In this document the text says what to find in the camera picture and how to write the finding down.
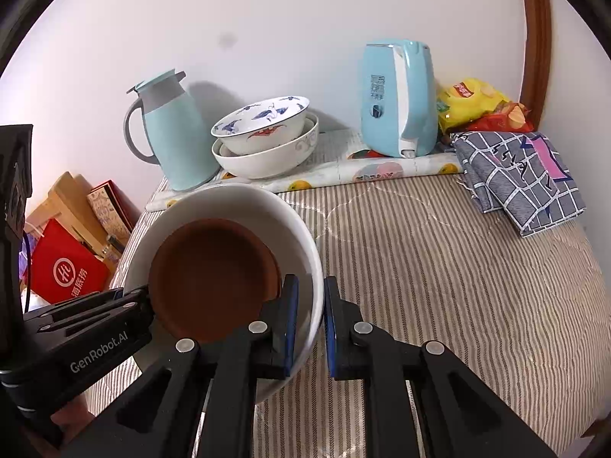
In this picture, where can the patterned book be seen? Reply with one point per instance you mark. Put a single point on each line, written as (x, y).
(110, 207)

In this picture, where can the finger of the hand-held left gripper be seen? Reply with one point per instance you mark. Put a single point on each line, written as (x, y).
(95, 307)

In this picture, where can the brown round plate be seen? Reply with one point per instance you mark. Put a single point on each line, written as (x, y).
(210, 276)

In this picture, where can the wooden door frame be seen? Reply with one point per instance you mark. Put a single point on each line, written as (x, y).
(537, 47)

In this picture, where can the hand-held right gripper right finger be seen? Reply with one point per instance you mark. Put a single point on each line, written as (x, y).
(330, 334)

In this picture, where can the red chip bag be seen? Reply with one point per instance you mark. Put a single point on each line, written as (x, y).
(510, 119)

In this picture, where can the light blue electric kettle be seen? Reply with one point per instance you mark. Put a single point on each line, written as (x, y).
(386, 105)

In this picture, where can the grey checked cloth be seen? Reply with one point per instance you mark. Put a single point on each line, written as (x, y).
(520, 181)

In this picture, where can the white bowl with grey pattern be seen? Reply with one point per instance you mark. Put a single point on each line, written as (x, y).
(272, 160)

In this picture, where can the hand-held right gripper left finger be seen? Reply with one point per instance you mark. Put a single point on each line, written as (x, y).
(289, 324)

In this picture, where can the striped quilt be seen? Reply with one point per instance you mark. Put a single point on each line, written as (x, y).
(453, 296)

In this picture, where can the floral folded mat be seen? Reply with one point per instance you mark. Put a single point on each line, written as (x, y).
(334, 162)

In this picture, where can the blue patterned ceramic bowl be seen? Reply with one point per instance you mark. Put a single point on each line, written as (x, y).
(262, 126)

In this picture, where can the teal thermos jug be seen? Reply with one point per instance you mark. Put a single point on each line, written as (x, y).
(181, 148)

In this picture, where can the yellow chip bag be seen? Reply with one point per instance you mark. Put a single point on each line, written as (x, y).
(470, 102)

